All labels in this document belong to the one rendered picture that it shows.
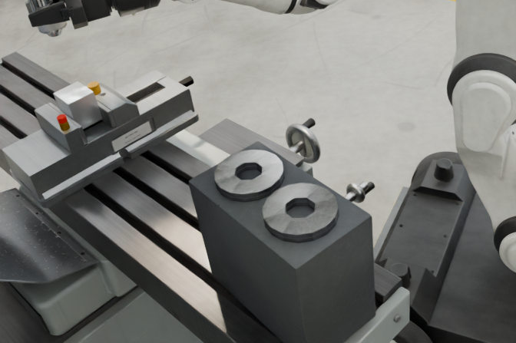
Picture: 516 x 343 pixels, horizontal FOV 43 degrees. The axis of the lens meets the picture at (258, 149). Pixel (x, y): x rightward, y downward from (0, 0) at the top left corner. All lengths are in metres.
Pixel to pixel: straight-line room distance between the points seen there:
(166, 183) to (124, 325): 0.31
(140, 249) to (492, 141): 0.62
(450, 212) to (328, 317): 0.78
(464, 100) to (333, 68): 2.13
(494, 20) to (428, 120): 1.76
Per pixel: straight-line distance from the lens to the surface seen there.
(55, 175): 1.21
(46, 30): 1.14
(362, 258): 0.81
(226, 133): 1.61
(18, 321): 1.33
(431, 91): 3.04
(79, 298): 1.23
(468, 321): 1.38
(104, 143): 1.23
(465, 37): 1.14
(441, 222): 1.53
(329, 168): 2.61
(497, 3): 1.11
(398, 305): 0.95
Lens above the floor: 1.65
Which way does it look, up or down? 37 degrees down
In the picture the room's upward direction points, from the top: 9 degrees counter-clockwise
